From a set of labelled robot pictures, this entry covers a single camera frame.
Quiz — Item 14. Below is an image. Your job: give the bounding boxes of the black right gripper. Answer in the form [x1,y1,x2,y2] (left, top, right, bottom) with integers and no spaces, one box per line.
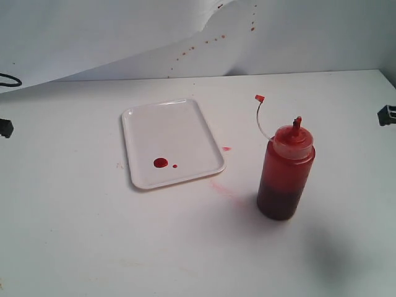
[377,105,396,126]

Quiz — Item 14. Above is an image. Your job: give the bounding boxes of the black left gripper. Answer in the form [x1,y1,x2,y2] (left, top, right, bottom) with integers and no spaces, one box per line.
[0,118,14,138]

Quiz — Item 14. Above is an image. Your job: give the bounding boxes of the red sauce squeeze bottle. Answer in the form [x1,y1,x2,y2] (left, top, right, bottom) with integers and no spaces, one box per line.
[254,94,316,222]

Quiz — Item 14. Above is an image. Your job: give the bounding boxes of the white rectangular plastic tray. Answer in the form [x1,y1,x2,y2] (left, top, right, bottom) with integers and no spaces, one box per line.
[121,99,226,190]

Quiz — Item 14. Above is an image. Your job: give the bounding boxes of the red sauce drops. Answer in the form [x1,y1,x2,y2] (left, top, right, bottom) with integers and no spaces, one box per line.
[153,157,168,168]

